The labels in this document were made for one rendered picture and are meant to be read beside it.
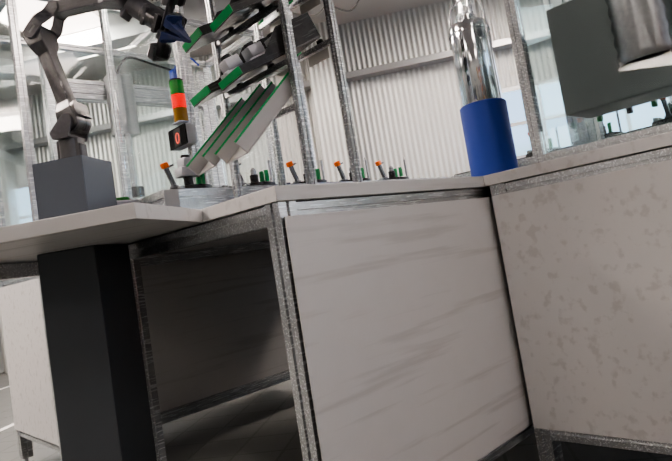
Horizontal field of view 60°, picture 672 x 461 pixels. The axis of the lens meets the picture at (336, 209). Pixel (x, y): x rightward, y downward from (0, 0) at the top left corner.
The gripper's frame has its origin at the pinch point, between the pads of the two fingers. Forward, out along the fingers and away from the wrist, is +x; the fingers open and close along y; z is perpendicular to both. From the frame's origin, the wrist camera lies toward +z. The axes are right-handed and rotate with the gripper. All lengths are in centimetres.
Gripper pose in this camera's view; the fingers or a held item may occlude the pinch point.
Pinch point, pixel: (180, 35)
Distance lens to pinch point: 159.1
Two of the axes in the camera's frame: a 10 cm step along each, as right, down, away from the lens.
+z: 4.7, -2.6, 8.4
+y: -3.9, 7.9, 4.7
